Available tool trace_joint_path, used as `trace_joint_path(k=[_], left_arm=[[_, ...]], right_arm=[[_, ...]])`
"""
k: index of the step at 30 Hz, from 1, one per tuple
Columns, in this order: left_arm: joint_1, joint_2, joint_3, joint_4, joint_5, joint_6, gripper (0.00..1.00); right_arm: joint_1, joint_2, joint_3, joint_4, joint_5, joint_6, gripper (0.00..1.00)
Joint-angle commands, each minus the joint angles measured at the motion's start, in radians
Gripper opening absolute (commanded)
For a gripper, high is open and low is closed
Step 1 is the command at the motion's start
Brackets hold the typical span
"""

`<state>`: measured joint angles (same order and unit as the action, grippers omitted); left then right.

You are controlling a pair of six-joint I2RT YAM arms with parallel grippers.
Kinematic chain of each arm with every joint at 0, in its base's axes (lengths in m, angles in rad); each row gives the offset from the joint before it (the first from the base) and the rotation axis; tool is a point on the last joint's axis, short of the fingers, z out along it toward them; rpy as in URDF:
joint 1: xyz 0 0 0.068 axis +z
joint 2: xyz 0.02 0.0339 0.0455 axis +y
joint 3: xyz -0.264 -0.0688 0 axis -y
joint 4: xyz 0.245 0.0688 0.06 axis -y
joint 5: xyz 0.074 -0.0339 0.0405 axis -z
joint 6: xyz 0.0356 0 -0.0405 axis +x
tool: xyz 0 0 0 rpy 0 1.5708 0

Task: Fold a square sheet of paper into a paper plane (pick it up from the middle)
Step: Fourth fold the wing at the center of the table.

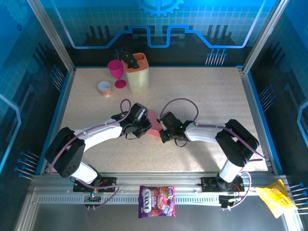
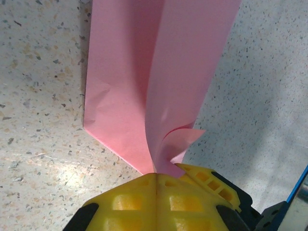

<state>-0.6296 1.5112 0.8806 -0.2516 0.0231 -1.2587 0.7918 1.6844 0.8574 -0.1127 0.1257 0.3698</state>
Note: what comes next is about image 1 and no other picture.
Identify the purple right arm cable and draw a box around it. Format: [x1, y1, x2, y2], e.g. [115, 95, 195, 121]
[160, 97, 265, 212]

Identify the aluminium frame post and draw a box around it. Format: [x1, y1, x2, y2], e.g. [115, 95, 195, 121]
[26, 0, 77, 75]
[242, 0, 289, 74]

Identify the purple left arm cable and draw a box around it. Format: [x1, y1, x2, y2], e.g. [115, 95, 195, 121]
[48, 99, 133, 210]

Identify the black controller box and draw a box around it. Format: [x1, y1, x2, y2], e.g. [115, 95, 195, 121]
[218, 195, 241, 209]
[83, 194, 102, 203]

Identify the beige knife block orange top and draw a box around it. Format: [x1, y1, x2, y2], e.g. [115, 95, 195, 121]
[121, 52, 150, 95]

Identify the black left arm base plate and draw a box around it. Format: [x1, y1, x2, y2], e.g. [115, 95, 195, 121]
[73, 177, 117, 193]

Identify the black knife handle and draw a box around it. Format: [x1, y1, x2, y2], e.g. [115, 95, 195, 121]
[117, 47, 141, 70]

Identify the magenta plastic goblet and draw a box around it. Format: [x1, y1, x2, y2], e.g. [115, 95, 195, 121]
[107, 59, 127, 89]

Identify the small tin can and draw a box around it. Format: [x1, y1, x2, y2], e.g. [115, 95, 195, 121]
[97, 80, 113, 97]

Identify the purple candy bag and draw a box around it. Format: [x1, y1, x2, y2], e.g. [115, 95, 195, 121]
[138, 185, 176, 218]

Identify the yellow plastic bag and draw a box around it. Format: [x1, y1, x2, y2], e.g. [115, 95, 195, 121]
[255, 179, 299, 219]

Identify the aluminium side rail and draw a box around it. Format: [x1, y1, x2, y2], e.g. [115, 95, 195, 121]
[239, 67, 280, 175]
[39, 68, 77, 175]

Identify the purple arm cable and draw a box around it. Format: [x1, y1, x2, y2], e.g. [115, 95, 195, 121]
[160, 97, 265, 212]
[48, 99, 133, 210]

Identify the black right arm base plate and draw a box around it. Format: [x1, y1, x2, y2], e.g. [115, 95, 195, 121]
[201, 177, 245, 193]

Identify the white slotted cable duct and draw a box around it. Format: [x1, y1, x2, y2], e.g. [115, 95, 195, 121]
[37, 196, 221, 205]

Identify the aluminium frame rail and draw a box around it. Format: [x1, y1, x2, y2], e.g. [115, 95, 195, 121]
[28, 171, 289, 196]

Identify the pink paper sheet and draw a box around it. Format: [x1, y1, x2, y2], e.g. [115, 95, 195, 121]
[146, 109, 164, 138]

